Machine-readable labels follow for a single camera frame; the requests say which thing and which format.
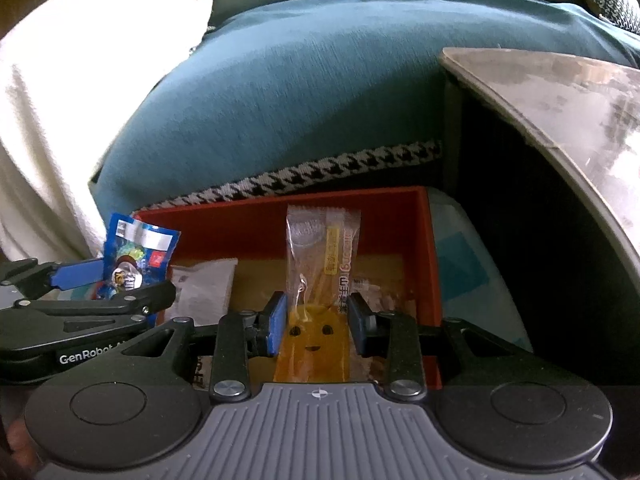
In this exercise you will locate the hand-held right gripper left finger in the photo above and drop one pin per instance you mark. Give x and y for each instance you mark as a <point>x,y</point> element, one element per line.
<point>277,325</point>

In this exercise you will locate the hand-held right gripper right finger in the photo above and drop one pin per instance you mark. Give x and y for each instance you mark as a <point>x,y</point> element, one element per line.
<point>360,325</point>

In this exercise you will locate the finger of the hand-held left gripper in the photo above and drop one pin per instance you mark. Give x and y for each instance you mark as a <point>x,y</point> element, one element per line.
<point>80,274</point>
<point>75,316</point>

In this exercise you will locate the blue snack packet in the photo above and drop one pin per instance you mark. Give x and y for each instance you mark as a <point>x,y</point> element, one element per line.
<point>137,252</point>

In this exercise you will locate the yellow smiley snack packet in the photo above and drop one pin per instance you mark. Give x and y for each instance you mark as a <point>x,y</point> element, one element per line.
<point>315,270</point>

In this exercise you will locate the white snack packet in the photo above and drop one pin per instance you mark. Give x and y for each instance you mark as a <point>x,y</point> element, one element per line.
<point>202,287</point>

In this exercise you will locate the red cardboard box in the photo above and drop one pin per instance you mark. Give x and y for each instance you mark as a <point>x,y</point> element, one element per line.
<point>240,225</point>

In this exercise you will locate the white fluffy blanket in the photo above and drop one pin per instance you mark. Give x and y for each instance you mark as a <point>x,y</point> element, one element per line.
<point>65,125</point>

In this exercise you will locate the teal sofa cover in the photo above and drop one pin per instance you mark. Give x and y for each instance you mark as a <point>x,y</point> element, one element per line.
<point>310,85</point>

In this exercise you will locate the wooden side table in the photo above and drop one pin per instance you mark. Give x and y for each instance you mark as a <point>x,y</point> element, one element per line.
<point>565,95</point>

